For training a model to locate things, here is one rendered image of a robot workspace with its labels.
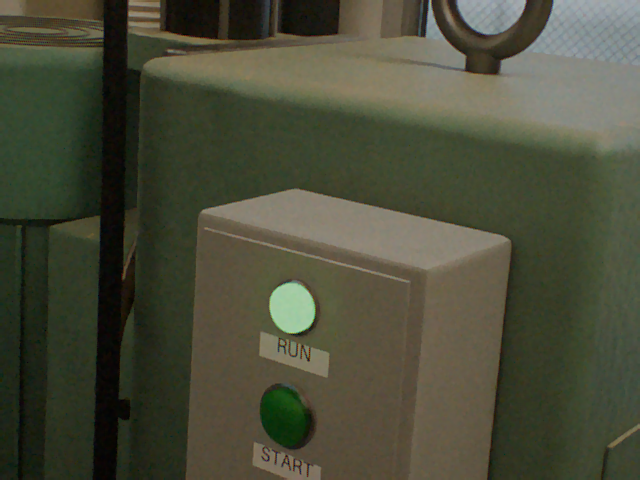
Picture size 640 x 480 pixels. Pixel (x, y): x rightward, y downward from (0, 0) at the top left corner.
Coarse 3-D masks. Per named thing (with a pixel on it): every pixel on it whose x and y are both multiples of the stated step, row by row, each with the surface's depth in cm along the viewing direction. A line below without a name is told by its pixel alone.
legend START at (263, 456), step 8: (256, 448) 47; (264, 448) 46; (256, 456) 47; (264, 456) 46; (272, 456) 46; (280, 456) 46; (288, 456) 46; (256, 464) 47; (264, 464) 47; (272, 464) 46; (280, 464) 46; (288, 464) 46; (296, 464) 46; (304, 464) 45; (312, 464) 45; (272, 472) 46; (280, 472) 46; (288, 472) 46; (296, 472) 46; (304, 472) 45; (312, 472) 45; (320, 472) 45
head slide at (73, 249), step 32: (64, 224) 66; (96, 224) 67; (128, 224) 67; (64, 256) 66; (96, 256) 65; (64, 288) 66; (96, 288) 65; (64, 320) 67; (96, 320) 65; (128, 320) 64; (64, 352) 67; (96, 352) 66; (128, 352) 64; (64, 384) 68; (128, 384) 65; (64, 416) 68; (128, 416) 65; (64, 448) 69; (128, 448) 66
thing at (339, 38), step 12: (312, 36) 68; (324, 36) 68; (336, 36) 69; (348, 36) 69; (360, 36) 70; (168, 48) 59; (180, 48) 59; (192, 48) 59; (204, 48) 60; (216, 48) 60; (228, 48) 61; (240, 48) 61; (252, 48) 62; (264, 48) 63
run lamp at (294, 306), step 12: (276, 288) 44; (288, 288) 44; (300, 288) 44; (276, 300) 44; (288, 300) 44; (300, 300) 44; (312, 300) 44; (276, 312) 44; (288, 312) 44; (300, 312) 44; (312, 312) 44; (288, 324) 44; (300, 324) 44; (312, 324) 44
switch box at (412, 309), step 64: (256, 256) 45; (320, 256) 44; (384, 256) 42; (448, 256) 43; (256, 320) 46; (320, 320) 44; (384, 320) 42; (448, 320) 43; (192, 384) 48; (256, 384) 46; (320, 384) 44; (384, 384) 43; (448, 384) 44; (192, 448) 49; (320, 448) 45; (384, 448) 43; (448, 448) 45
